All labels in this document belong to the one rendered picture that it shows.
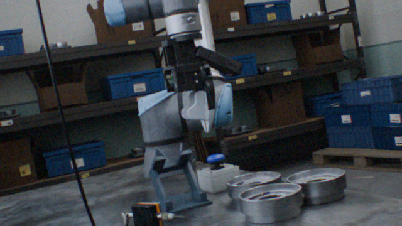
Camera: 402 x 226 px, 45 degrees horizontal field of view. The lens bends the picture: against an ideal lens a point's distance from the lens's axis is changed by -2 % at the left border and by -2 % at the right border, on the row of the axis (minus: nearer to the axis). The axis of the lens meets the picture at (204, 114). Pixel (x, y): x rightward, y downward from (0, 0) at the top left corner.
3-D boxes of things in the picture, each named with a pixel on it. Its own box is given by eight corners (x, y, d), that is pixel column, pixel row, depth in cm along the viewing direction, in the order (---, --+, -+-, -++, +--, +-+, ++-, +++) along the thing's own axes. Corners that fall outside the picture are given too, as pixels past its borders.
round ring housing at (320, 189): (307, 189, 96) (304, 168, 95) (357, 189, 89) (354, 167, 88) (278, 204, 88) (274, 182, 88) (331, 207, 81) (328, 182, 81)
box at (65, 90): (97, 103, 422) (88, 59, 420) (35, 114, 401) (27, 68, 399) (86, 105, 461) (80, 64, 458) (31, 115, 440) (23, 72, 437)
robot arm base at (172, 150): (137, 175, 145) (131, 142, 145) (184, 164, 151) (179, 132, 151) (154, 181, 131) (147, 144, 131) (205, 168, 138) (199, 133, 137)
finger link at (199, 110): (188, 136, 106) (180, 93, 106) (213, 130, 109) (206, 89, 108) (193, 137, 104) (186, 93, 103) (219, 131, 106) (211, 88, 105)
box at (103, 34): (157, 36, 445) (151, -7, 443) (97, 44, 427) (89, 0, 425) (149, 41, 479) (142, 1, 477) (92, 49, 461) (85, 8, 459)
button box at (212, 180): (242, 186, 108) (239, 164, 108) (213, 194, 105) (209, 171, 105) (225, 181, 115) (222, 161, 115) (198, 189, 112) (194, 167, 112)
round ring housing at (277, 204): (311, 217, 77) (308, 192, 77) (245, 229, 77) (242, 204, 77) (296, 201, 88) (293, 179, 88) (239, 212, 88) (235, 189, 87)
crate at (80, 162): (100, 162, 464) (97, 139, 462) (108, 166, 428) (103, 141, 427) (44, 174, 445) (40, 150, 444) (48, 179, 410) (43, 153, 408)
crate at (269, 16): (272, 26, 546) (269, 7, 545) (294, 20, 512) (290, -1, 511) (232, 31, 522) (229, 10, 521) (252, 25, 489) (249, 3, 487)
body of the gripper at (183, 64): (167, 95, 109) (157, 41, 108) (203, 89, 112) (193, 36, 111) (179, 94, 102) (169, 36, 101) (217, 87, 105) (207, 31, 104)
